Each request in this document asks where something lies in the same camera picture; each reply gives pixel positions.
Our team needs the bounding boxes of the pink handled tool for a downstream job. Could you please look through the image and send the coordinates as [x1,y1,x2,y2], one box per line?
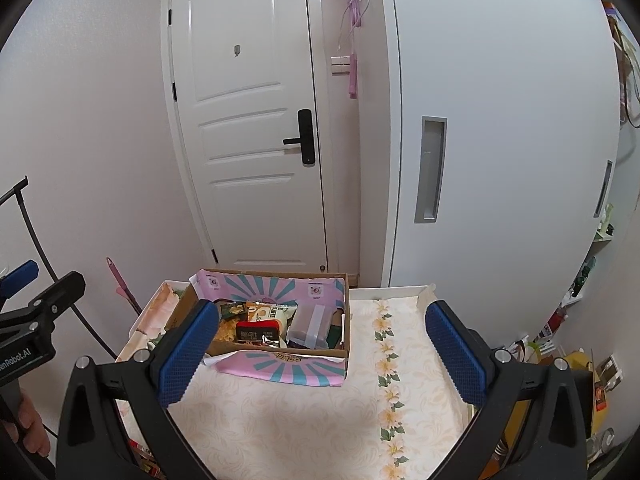
[106,256,143,316]

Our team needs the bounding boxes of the hanging colourful cords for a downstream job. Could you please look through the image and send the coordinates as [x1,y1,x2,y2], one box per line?
[605,2,640,128]

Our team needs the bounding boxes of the green bottle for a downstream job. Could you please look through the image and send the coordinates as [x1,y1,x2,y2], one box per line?
[575,256,598,295]

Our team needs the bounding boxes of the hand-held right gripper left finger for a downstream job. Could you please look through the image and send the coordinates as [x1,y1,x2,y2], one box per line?
[55,299,222,480]

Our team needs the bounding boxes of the floral tablecloth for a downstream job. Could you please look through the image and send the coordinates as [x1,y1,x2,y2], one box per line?
[115,285,482,480]

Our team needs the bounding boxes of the person's left hand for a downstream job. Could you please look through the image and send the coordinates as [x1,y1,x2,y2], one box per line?
[0,391,52,461]

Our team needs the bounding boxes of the black door lock handle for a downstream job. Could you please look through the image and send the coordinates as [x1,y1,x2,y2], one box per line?
[282,108,317,165]

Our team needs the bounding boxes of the white label snack packet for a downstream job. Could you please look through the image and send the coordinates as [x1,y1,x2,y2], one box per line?
[246,301,301,336]

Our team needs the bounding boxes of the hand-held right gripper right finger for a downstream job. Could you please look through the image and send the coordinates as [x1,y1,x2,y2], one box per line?
[424,299,587,480]

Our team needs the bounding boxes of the yellow plastic container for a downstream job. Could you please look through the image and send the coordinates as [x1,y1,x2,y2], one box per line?
[562,350,611,433]

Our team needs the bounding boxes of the white panelled door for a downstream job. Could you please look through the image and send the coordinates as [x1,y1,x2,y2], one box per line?
[160,0,332,273]

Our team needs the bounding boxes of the white sliding door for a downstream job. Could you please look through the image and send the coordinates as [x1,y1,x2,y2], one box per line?
[377,0,622,292]

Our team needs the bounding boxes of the red printed packet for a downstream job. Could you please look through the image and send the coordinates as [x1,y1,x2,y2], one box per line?
[127,437,163,480]

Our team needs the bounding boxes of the pink jump rope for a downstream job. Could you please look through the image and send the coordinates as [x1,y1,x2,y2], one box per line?
[340,0,371,99]

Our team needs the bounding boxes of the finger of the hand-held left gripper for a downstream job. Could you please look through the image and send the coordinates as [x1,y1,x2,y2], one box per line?
[0,270,87,336]
[0,259,40,302]

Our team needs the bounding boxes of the cardboard box with pink paper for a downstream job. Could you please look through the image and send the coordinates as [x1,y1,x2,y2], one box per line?
[162,268,351,388]

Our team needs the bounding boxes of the black cable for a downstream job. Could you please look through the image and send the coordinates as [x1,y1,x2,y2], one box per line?
[0,176,126,361]

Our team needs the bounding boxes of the red bottle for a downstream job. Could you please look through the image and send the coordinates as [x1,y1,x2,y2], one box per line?
[542,310,568,341]

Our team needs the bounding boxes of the white translucent plastic packet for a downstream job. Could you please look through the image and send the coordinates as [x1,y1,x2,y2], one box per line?
[286,304,335,350]

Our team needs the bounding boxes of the narrow grey recessed door handle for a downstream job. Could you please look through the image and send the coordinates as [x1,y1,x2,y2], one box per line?
[594,160,614,219]

